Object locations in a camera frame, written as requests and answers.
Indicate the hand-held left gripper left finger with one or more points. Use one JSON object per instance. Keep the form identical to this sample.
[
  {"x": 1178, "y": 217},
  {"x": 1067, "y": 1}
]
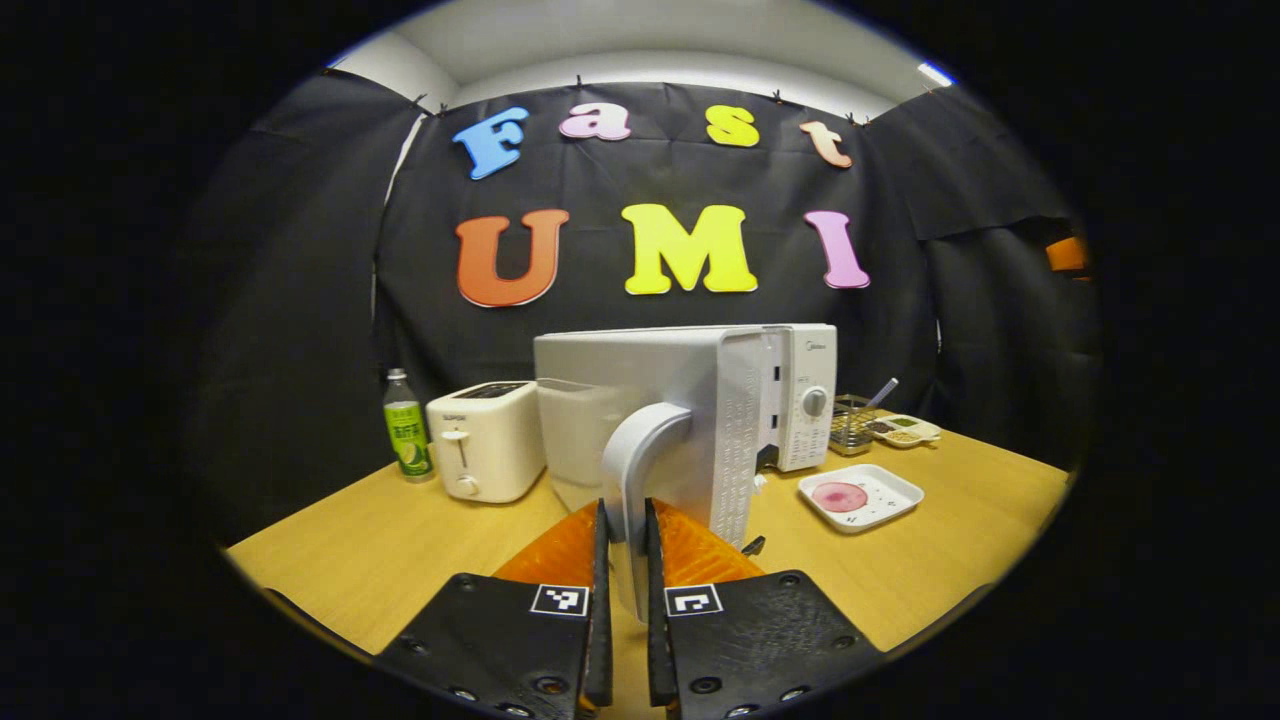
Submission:
[{"x": 600, "y": 640}]

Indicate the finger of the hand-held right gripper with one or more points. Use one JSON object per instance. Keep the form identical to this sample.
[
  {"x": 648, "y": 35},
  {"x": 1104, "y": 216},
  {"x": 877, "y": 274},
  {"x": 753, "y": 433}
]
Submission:
[{"x": 1065, "y": 255}]

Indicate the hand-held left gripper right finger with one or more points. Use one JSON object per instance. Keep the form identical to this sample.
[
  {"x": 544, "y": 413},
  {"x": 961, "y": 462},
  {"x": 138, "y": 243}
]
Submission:
[{"x": 657, "y": 640}]

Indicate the round pink food slice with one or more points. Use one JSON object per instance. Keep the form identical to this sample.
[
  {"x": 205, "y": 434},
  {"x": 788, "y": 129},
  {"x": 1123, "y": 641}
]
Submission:
[{"x": 840, "y": 497}]

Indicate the white rectangular plate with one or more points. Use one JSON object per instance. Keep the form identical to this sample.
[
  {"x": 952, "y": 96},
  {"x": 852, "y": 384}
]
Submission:
[{"x": 885, "y": 500}]

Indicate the white microwave oven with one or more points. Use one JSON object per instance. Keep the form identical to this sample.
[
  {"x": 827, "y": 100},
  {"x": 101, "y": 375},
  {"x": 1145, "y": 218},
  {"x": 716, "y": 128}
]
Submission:
[{"x": 650, "y": 370}]

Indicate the small ceiling light panel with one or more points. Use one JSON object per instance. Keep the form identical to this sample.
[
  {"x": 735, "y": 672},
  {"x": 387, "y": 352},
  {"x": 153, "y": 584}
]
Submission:
[{"x": 935, "y": 74}]

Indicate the thin striped stick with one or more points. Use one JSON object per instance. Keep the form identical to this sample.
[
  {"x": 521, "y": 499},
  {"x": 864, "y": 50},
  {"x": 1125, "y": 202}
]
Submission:
[{"x": 884, "y": 392}]

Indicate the white toaster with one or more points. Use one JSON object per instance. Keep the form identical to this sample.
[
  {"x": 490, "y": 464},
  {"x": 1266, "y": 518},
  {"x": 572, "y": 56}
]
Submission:
[{"x": 490, "y": 440}]

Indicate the white divided dish of beans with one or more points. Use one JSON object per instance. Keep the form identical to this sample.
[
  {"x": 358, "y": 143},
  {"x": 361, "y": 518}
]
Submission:
[{"x": 905, "y": 432}]

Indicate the metal mesh basket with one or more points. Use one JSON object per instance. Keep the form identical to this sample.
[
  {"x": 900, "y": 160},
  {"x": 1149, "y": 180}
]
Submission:
[{"x": 850, "y": 430}]

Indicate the green label drink bottle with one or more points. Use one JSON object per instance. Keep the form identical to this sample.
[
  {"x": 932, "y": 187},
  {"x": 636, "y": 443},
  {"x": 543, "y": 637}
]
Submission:
[{"x": 405, "y": 440}]

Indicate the black backdrop cloth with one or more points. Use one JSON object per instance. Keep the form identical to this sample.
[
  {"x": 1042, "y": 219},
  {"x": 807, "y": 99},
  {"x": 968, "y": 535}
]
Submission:
[{"x": 600, "y": 180}]

